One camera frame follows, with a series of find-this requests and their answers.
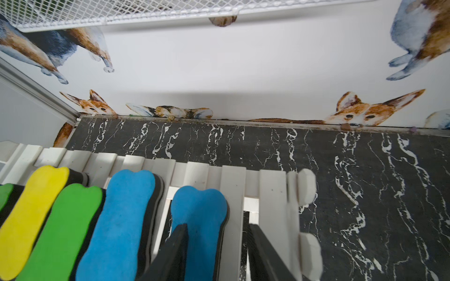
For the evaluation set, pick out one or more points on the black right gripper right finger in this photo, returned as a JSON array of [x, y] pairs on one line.
[[265, 263]]

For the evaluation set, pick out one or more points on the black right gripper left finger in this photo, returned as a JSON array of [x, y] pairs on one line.
[[170, 263]]

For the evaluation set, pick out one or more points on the light blue eraser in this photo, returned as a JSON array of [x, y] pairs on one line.
[[204, 213], [119, 249]]

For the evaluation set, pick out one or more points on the green eraser shelf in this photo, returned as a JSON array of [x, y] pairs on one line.
[[65, 236]]

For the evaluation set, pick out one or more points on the white wooden two-tier shelf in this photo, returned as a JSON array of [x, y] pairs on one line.
[[271, 198]]

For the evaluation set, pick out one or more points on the yellow eraser upper shelf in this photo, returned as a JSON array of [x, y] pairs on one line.
[[23, 225]]

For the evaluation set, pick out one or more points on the white wire wall basket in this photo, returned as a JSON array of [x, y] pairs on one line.
[[37, 16]]

